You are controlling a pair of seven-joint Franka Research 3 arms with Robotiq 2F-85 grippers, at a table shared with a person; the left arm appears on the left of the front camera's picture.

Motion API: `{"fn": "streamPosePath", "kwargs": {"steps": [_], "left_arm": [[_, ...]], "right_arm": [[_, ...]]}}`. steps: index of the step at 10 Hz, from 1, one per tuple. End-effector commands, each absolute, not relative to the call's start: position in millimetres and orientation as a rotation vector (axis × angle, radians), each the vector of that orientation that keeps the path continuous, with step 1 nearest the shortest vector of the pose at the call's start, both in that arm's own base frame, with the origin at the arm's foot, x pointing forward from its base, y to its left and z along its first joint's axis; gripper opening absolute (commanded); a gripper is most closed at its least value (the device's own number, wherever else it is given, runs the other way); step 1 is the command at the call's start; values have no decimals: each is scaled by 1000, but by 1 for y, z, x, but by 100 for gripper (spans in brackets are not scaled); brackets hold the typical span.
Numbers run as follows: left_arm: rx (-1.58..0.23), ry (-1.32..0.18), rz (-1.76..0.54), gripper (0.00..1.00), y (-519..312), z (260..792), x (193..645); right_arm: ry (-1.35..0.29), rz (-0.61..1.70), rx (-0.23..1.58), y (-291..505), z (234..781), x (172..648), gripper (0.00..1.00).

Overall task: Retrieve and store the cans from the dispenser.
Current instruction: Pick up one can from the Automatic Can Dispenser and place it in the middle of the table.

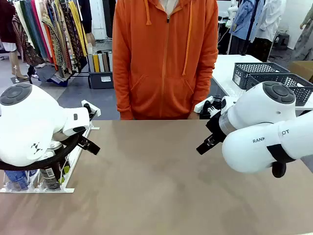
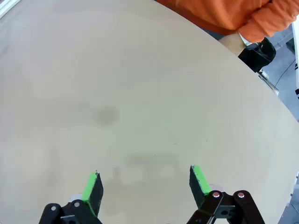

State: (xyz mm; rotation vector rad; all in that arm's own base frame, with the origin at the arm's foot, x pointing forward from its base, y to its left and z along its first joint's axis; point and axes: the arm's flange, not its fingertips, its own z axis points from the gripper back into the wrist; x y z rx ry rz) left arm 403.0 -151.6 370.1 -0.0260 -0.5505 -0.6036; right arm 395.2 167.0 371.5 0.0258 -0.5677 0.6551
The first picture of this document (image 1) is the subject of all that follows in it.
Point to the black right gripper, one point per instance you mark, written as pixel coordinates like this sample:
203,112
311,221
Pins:
216,127

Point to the grey plastic woven basket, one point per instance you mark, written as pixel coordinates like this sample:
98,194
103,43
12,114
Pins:
244,71
303,90

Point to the person's left forearm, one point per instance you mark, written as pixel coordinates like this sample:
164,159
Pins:
205,85

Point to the person's right forearm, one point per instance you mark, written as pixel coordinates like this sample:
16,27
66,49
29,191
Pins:
122,98

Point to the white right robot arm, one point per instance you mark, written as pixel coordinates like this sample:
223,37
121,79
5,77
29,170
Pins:
256,110

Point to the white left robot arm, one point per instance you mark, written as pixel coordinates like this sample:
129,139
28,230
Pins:
29,117

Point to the white can dispenser rack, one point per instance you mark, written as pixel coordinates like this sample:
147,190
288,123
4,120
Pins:
53,190

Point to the person's left hand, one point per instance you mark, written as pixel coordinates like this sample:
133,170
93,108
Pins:
193,115

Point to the grey storage bin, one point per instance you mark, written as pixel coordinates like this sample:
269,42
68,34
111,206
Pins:
100,82

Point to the fabric pile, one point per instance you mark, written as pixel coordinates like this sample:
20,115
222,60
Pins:
53,76

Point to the white table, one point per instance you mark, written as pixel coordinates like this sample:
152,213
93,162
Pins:
225,66

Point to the yellow board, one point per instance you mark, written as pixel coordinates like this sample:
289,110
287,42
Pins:
96,63

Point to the white board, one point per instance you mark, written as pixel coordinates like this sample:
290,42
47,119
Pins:
100,62

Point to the brown board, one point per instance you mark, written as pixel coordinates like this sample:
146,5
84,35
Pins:
105,62

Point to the light grey board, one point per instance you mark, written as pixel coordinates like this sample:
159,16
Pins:
110,61

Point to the person in orange hoodie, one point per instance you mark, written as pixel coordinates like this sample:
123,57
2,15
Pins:
161,61

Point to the small cardboard box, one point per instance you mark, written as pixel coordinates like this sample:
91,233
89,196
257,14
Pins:
90,49

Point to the orange hanging fabric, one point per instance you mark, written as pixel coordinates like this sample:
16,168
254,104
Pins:
50,46

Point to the dark patterned skirt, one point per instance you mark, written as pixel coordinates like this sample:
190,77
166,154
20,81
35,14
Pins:
261,49

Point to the brown patterned shawl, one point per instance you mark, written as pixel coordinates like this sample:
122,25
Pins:
29,51

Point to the multicolour patterned hanging fabric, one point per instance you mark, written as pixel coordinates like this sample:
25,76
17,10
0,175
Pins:
58,36

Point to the mannequin legs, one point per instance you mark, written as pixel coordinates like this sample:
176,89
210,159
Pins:
13,61

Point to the yellow hanging fabric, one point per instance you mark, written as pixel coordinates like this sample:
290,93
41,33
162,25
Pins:
78,27

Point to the large cardboard box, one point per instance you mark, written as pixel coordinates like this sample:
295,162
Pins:
302,69

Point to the black clothes rack pole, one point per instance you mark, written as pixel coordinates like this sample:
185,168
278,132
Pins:
252,24

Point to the dark plastic stool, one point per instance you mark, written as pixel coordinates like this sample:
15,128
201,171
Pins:
283,40

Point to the teal hanging fabric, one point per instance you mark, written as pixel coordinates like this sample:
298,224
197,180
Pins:
34,27

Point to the blue hanging shirt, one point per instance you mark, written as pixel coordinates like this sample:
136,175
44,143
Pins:
244,17

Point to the black hanging garment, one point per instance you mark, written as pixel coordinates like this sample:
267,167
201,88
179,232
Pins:
85,12

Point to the white hanging shirt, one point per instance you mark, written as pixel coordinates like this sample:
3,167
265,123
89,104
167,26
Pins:
271,19

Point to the mannequin in grey dress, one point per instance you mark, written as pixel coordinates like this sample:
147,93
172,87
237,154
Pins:
305,41

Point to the maroon garment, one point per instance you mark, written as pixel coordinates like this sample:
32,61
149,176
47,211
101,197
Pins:
6,22

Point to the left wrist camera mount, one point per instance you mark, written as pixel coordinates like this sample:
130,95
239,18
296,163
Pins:
96,110

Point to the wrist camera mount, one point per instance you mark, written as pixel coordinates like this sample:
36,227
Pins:
210,109
96,110

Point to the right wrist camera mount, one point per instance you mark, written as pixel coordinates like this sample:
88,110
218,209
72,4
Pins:
210,109

